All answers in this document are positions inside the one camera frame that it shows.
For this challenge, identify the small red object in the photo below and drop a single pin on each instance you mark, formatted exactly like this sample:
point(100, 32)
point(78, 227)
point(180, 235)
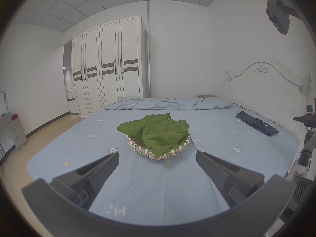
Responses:
point(15, 117)

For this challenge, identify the grey bedside table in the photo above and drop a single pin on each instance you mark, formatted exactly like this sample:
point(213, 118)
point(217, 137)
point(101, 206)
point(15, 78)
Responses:
point(208, 96)

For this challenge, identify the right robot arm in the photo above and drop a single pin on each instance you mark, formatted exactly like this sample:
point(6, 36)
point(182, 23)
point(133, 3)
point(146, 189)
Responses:
point(303, 163)

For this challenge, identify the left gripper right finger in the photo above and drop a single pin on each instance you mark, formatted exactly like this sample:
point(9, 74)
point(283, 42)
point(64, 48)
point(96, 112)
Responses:
point(242, 184)

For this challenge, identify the bed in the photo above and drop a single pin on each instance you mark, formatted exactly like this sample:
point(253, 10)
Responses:
point(158, 184)

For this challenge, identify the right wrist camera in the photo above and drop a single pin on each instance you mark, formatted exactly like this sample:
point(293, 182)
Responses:
point(309, 109)

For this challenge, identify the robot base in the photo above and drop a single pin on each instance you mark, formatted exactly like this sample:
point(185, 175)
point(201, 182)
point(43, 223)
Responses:
point(300, 191)

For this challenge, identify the dark blue T-shirt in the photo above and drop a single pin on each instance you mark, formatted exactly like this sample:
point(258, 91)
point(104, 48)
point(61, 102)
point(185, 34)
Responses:
point(259, 125)

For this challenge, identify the grey chest of drawers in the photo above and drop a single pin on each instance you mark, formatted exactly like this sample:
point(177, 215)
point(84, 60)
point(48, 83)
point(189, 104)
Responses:
point(14, 132)

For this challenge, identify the pale blue quilt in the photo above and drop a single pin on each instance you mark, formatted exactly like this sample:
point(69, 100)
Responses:
point(160, 104)

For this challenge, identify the white wardrobe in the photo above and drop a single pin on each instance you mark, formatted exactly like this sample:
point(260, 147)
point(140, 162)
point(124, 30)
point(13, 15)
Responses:
point(108, 70)

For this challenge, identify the green shorts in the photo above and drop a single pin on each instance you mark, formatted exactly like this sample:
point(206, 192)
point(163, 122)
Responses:
point(158, 134)

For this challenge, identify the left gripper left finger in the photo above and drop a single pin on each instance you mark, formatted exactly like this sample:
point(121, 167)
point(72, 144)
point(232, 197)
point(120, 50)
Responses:
point(74, 186)

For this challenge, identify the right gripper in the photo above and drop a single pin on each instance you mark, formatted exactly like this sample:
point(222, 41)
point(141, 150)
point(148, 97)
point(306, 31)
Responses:
point(311, 120)

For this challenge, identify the round woven basket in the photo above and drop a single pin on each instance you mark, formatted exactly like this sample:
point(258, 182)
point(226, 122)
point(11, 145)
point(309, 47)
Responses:
point(148, 154)

